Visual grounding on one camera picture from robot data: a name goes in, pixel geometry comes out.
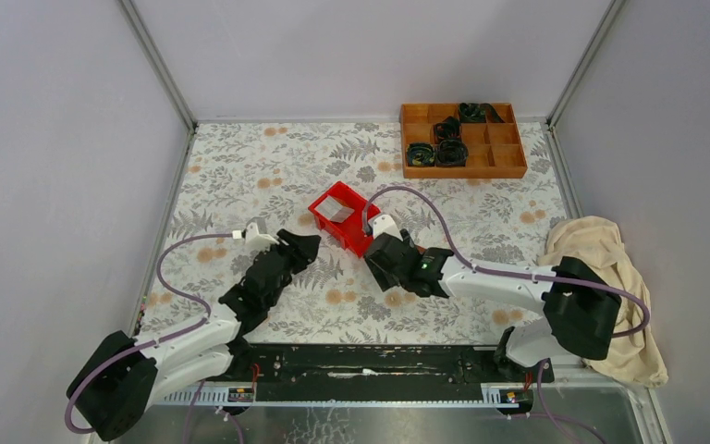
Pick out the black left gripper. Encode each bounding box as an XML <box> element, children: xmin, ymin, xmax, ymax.
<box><xmin>258</xmin><ymin>230</ymin><xmax>321</xmax><ymax>310</ymax></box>

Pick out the red plastic bin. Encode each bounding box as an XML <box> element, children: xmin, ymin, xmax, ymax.
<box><xmin>308</xmin><ymin>181</ymin><xmax>373</xmax><ymax>257</ymax></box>

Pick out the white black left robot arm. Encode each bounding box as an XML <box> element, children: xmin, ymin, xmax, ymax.
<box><xmin>64</xmin><ymin>222</ymin><xmax>321</xmax><ymax>441</ymax></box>

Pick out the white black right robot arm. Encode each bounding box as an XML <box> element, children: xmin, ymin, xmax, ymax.
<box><xmin>363</xmin><ymin>233</ymin><xmax>620</xmax><ymax>381</ymax></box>

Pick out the stack of credit cards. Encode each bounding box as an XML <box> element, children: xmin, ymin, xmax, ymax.
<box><xmin>316</xmin><ymin>196</ymin><xmax>354</xmax><ymax>223</ymax></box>

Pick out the floral patterned table mat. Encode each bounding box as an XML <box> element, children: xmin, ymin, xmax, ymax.
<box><xmin>138</xmin><ymin>122</ymin><xmax>567</xmax><ymax>344</ymax></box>

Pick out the dark floral rolled cloth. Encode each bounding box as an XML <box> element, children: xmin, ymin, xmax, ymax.
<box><xmin>406</xmin><ymin>142</ymin><xmax>435</xmax><ymax>167</ymax></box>

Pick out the wooden compartment tray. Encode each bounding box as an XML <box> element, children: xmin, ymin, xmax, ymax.
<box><xmin>400</xmin><ymin>103</ymin><xmax>528</xmax><ymax>179</ymax></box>

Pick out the beige crumpled cloth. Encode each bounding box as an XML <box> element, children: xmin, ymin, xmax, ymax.
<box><xmin>538</xmin><ymin>216</ymin><xmax>669</xmax><ymax>389</ymax></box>

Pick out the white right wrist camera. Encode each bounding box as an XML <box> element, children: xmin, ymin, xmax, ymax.
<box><xmin>360</xmin><ymin>208</ymin><xmax>403</xmax><ymax>241</ymax></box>

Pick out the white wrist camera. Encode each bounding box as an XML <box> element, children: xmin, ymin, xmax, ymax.
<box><xmin>360</xmin><ymin>208</ymin><xmax>403</xmax><ymax>241</ymax></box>
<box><xmin>230</xmin><ymin>216</ymin><xmax>278</xmax><ymax>251</ymax></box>

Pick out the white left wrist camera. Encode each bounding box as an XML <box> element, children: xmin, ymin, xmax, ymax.
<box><xmin>230</xmin><ymin>216</ymin><xmax>278</xmax><ymax>251</ymax></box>

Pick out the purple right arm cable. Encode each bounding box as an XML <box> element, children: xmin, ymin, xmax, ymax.
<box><xmin>361</xmin><ymin>185</ymin><xmax>652</xmax><ymax>444</ymax></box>

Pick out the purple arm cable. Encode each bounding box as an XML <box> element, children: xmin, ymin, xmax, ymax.
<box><xmin>361</xmin><ymin>185</ymin><xmax>652</xmax><ymax>444</ymax></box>
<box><xmin>63</xmin><ymin>232</ymin><xmax>246</xmax><ymax>444</ymax></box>

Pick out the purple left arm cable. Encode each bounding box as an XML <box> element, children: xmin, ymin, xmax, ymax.
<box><xmin>63</xmin><ymin>232</ymin><xmax>246</xmax><ymax>444</ymax></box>

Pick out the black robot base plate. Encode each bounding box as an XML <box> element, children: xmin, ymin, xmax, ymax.
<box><xmin>212</xmin><ymin>343</ymin><xmax>555</xmax><ymax>403</ymax></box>

